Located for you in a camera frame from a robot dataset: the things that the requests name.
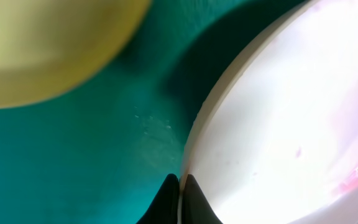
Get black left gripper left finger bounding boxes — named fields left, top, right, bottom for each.
left=137, top=174, right=179, bottom=224

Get pink plate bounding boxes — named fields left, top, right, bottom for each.
left=180, top=0, right=358, bottom=223

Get teal plastic tray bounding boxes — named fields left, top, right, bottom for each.
left=0, top=1, right=305, bottom=223

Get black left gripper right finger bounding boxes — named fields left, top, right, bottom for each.
left=181, top=174, right=223, bottom=224

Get yellow plate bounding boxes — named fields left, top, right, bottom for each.
left=0, top=0, right=151, bottom=108

